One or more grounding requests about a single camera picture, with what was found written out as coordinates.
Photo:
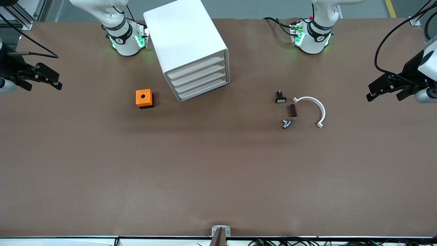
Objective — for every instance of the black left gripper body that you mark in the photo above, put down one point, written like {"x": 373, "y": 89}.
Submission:
{"x": 410, "y": 71}

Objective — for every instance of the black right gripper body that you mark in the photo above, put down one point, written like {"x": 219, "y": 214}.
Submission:
{"x": 9, "y": 67}

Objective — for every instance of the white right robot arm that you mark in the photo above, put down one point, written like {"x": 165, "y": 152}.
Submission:
{"x": 124, "y": 41}

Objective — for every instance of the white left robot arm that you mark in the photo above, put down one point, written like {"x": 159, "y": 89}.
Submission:
{"x": 315, "y": 37}

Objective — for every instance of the orange black button box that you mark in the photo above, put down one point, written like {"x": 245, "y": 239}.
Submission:
{"x": 143, "y": 97}

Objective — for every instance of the white drawer cabinet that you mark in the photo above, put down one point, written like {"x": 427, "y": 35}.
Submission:
{"x": 184, "y": 34}

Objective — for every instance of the dark brown terminal block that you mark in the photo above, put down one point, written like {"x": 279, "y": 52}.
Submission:
{"x": 293, "y": 110}

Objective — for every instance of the silver metal connector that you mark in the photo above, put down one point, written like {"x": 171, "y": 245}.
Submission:
{"x": 286, "y": 123}

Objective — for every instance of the aluminium frame post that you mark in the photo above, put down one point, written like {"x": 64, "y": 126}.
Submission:
{"x": 415, "y": 22}
{"x": 27, "y": 24}

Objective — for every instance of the white curved plastic bracket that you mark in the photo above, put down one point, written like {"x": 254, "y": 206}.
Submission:
{"x": 309, "y": 98}

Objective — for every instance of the metal connector bracket green light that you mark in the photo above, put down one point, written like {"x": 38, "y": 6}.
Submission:
{"x": 141, "y": 41}
{"x": 297, "y": 37}

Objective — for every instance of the black white push button switch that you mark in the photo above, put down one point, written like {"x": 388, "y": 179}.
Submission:
{"x": 280, "y": 99}

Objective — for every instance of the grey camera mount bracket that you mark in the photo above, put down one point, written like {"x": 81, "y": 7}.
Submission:
{"x": 221, "y": 235}

